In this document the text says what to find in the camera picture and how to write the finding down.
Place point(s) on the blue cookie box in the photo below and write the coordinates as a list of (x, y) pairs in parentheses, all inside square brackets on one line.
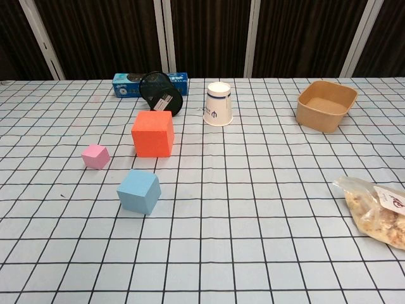
[(123, 87)]

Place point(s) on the white paper cup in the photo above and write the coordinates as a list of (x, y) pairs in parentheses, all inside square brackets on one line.
[(217, 106)]

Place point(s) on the brown paper bowl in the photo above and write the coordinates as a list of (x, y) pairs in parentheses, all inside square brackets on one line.
[(316, 118)]

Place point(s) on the clear snack bag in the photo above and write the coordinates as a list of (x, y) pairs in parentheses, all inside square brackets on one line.
[(370, 212)]

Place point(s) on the black white-framed folding screen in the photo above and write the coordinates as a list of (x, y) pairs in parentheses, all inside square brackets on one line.
[(110, 31)]

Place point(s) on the black mesh pen holder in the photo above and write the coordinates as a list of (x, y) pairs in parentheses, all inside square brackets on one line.
[(159, 90)]

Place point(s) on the blue block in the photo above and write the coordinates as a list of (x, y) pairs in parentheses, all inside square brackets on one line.
[(139, 193)]

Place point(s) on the checkered light blue tablecloth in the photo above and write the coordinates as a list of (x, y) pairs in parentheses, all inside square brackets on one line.
[(221, 206)]

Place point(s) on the small pink foam block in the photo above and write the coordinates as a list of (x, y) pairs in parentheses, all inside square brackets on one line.
[(95, 156)]

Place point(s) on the large orange foam block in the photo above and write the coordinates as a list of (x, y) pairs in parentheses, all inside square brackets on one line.
[(153, 136)]

